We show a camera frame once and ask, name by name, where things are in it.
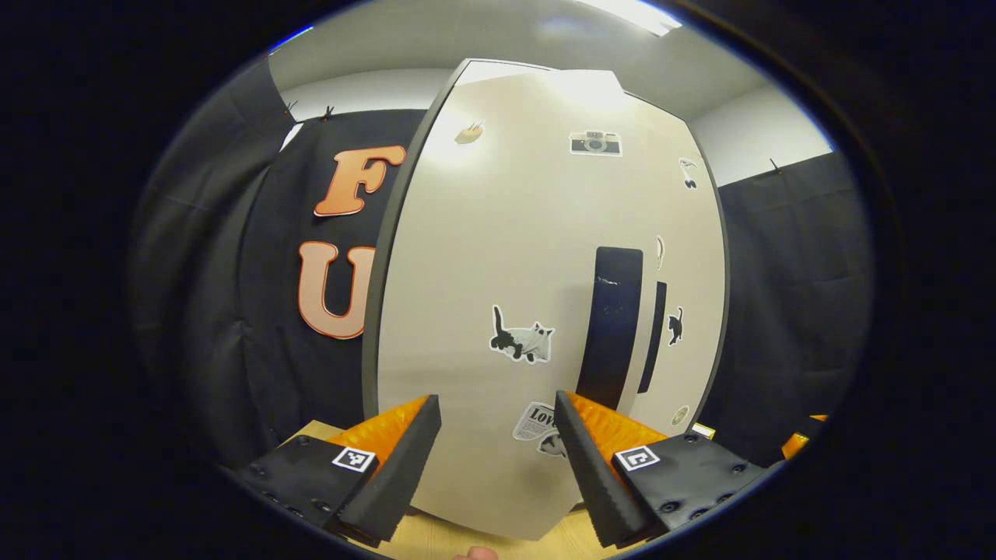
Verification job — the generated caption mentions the black door handle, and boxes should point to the black door handle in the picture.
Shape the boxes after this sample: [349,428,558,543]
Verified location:
[576,247,645,411]
[638,282,668,394]

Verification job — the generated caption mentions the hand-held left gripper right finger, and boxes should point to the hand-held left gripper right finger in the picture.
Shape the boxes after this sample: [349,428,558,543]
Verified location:
[553,390,767,549]

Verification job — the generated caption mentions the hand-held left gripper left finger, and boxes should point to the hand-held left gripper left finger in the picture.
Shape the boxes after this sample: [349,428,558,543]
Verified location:
[233,394,443,549]

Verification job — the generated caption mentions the black backdrop cloth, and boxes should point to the black backdrop cloth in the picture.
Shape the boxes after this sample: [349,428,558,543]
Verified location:
[132,58,429,467]
[693,152,876,467]

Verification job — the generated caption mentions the wide ceiling light panel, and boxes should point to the wide ceiling light panel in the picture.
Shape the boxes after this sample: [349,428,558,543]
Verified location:
[576,0,684,37]

